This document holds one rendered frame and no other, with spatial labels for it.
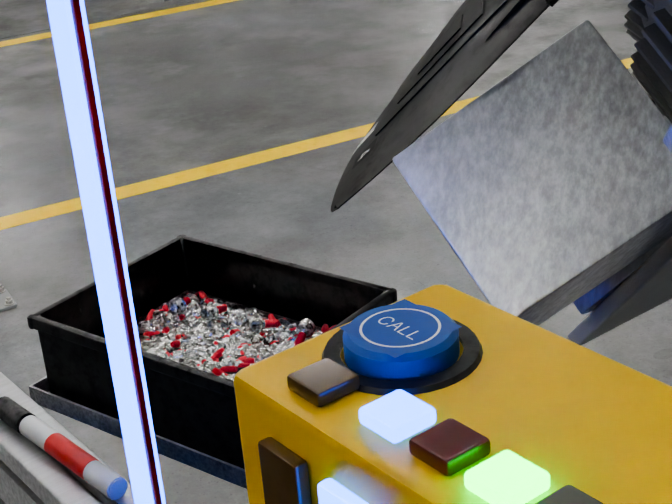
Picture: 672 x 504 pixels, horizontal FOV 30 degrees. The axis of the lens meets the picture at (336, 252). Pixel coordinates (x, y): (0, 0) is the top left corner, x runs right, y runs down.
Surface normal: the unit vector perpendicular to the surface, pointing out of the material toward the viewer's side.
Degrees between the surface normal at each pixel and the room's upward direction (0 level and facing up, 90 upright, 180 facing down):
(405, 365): 90
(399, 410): 0
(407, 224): 0
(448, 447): 0
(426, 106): 46
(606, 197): 55
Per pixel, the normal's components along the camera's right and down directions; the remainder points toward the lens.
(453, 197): -0.28, -0.17
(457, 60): -0.79, -0.51
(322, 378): -0.07, -0.90
